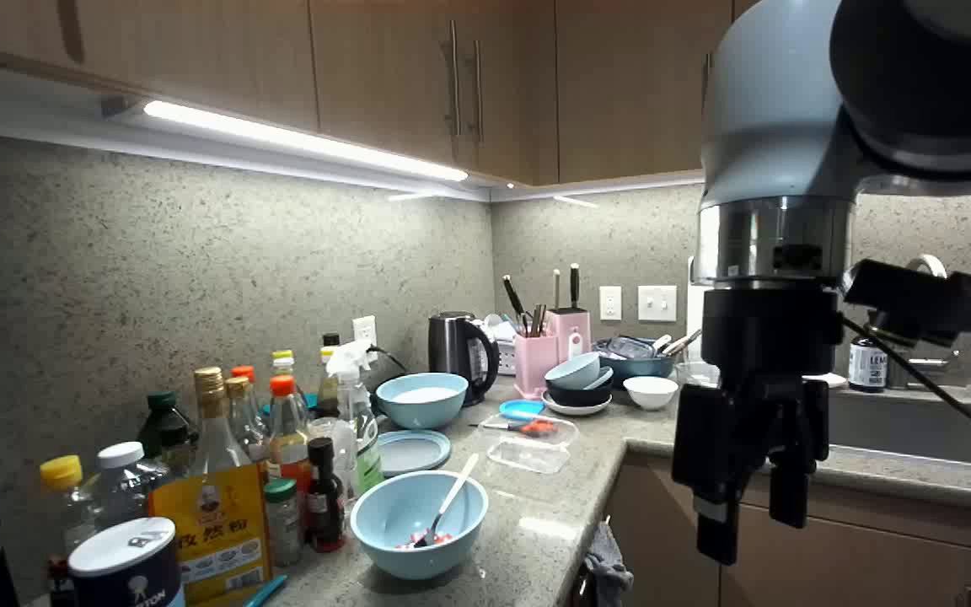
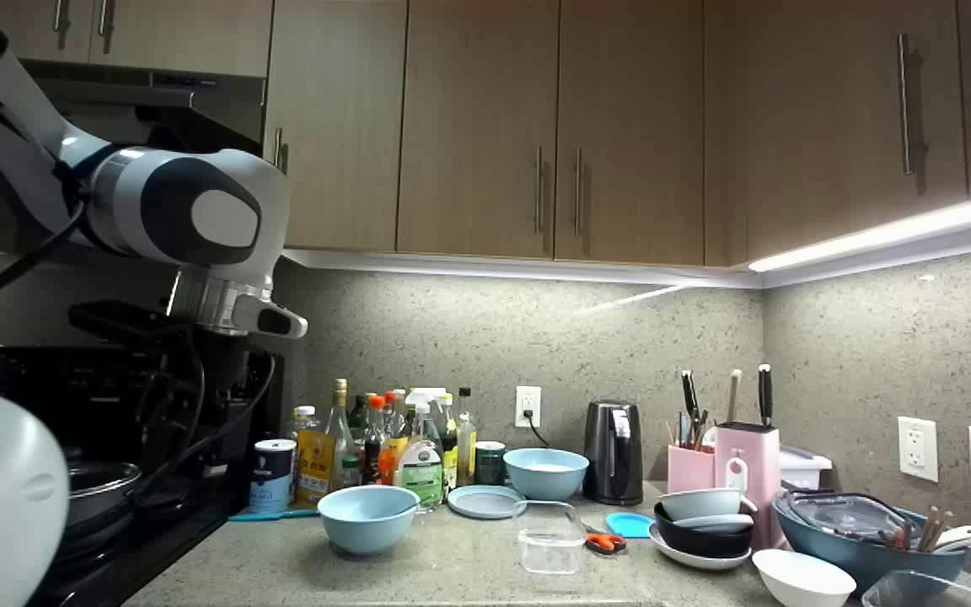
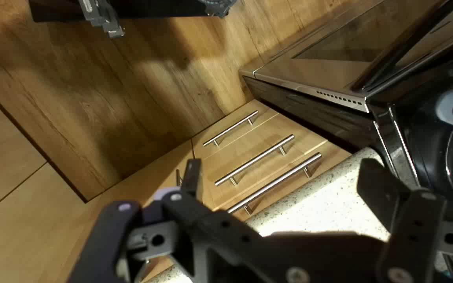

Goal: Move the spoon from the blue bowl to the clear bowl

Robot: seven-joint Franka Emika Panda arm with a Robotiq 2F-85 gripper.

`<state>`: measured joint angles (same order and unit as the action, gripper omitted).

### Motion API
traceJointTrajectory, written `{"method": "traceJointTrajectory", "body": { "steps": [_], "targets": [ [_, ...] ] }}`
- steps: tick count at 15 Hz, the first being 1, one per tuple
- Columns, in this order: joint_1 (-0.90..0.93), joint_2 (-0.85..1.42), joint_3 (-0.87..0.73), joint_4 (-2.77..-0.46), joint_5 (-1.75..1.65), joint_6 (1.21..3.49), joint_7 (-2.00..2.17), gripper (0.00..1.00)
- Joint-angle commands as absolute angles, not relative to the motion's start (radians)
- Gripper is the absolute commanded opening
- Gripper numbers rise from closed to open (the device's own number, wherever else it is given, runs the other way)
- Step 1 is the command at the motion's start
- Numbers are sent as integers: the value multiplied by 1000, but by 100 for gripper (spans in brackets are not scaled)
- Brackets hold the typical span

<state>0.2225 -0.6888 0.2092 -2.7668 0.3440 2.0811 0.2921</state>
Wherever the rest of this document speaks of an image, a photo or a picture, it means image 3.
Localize dark metal stand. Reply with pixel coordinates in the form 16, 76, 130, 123
27, 0, 239, 25

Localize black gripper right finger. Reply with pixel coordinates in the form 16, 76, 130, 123
357, 157, 448, 283

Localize kitchen range stove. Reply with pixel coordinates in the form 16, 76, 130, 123
241, 0, 453, 194

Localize black pan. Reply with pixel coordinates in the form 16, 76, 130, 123
409, 88, 453, 203

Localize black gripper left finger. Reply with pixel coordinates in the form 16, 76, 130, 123
68, 157, 311, 283

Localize wooden drawer front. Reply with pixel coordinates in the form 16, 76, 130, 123
190, 99, 281, 159
220, 139, 354, 217

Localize wooden drawer cabinet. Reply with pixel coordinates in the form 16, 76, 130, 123
200, 112, 329, 198

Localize gray metal bracket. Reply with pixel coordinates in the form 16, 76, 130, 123
75, 0, 127, 40

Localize steel bar drawer handle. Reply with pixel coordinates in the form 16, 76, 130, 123
226, 151, 324, 216
201, 109, 261, 150
214, 132, 297, 189

